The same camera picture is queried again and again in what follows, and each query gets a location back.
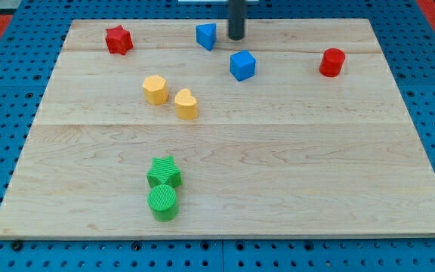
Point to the green star block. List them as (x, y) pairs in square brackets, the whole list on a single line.
[(163, 171)]

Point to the red star block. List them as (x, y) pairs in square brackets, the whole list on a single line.
[(118, 40)]

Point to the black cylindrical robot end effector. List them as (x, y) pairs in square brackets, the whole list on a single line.
[(236, 19)]

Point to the light wooden board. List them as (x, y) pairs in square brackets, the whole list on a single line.
[(286, 154)]

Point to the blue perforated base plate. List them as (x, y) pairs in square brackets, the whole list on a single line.
[(28, 53)]

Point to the green cylinder block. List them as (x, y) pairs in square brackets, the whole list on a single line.
[(162, 200)]

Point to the yellow heart block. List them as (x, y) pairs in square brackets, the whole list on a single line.
[(186, 105)]

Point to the red cylinder block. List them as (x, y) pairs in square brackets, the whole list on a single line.
[(332, 62)]

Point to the blue cube block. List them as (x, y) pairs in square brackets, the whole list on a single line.
[(242, 65)]

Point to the blue triangular prism block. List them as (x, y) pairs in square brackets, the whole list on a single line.
[(206, 35)]

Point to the yellow hexagon block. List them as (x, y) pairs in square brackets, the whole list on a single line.
[(155, 89)]

